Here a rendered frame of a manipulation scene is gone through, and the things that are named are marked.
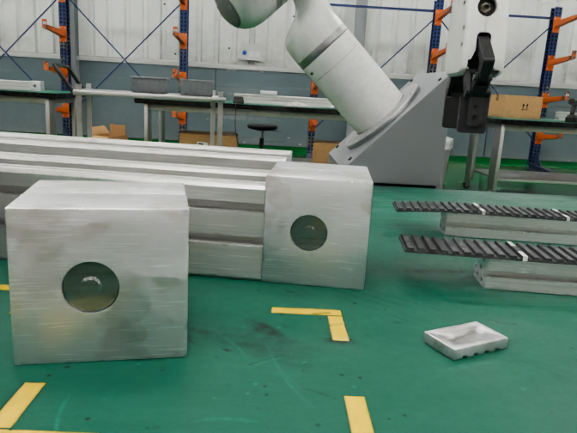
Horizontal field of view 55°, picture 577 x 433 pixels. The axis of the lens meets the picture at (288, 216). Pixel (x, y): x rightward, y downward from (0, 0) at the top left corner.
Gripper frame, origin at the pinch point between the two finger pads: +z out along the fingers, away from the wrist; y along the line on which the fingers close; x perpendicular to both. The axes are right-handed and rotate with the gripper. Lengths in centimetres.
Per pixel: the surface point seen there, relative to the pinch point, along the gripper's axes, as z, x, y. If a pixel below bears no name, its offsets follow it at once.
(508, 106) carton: 1, -160, 500
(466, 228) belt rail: 12.9, -1.6, -2.0
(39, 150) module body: 6, 51, -4
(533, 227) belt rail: 12.2, -9.5, -2.1
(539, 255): 10.9, -3.5, -20.2
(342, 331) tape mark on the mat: 14.2, 14.3, -32.6
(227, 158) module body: 5.9, 28.0, -4.7
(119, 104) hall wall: 31, 316, 727
